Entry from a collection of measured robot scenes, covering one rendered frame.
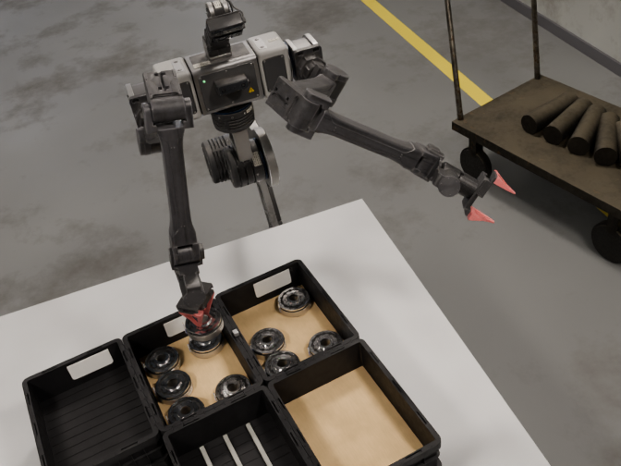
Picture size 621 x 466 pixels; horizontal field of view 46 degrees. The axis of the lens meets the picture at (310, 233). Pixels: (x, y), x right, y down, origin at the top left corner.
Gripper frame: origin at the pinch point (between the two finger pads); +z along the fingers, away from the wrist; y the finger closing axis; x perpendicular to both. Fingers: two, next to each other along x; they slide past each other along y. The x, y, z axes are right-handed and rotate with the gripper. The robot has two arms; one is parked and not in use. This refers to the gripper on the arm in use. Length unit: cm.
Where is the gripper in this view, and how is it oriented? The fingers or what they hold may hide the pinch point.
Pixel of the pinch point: (201, 317)
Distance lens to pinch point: 204.5
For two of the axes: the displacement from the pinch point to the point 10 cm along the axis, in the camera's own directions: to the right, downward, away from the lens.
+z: 1.3, 7.4, 6.6
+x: -9.3, -1.3, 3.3
